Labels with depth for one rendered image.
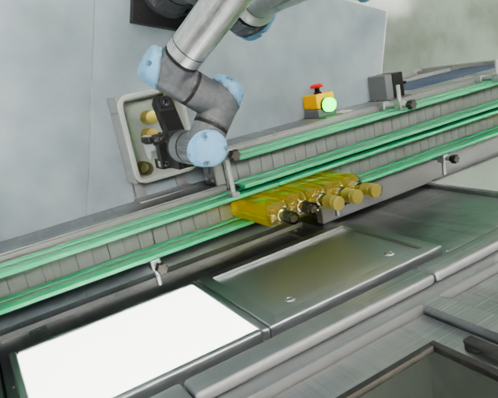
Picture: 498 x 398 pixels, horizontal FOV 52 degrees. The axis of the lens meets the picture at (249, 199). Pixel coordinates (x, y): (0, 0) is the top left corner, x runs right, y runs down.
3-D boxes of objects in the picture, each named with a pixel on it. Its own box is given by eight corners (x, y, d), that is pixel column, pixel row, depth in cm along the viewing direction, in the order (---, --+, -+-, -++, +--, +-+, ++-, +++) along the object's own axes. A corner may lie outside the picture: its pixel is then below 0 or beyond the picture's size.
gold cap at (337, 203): (322, 210, 124) (334, 212, 120) (320, 196, 123) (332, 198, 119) (333, 206, 126) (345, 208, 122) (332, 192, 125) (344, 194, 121)
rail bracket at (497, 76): (473, 84, 181) (508, 81, 169) (471, 62, 179) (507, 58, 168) (481, 81, 183) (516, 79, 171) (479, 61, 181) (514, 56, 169)
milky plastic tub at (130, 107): (127, 182, 137) (137, 185, 129) (106, 98, 131) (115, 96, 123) (186, 166, 144) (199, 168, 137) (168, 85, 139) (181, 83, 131)
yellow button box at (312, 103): (304, 118, 162) (318, 118, 156) (300, 95, 161) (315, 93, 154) (322, 114, 166) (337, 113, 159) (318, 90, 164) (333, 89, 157)
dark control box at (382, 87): (369, 101, 175) (387, 99, 168) (366, 77, 173) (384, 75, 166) (386, 96, 178) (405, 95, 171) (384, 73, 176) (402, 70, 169)
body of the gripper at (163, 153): (153, 167, 126) (171, 171, 116) (146, 133, 124) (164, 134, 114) (182, 160, 129) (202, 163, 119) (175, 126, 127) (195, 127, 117)
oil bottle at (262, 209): (232, 215, 139) (275, 230, 121) (228, 196, 138) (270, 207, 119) (250, 209, 142) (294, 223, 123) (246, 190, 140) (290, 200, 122)
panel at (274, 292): (12, 366, 106) (34, 458, 77) (7, 353, 106) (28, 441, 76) (345, 230, 147) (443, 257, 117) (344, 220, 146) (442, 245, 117)
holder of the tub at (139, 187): (133, 200, 138) (141, 204, 132) (106, 99, 132) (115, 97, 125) (190, 183, 146) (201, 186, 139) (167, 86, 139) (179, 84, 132)
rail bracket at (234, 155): (216, 194, 135) (239, 200, 125) (203, 131, 131) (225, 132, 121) (226, 190, 137) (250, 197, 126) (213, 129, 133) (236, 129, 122)
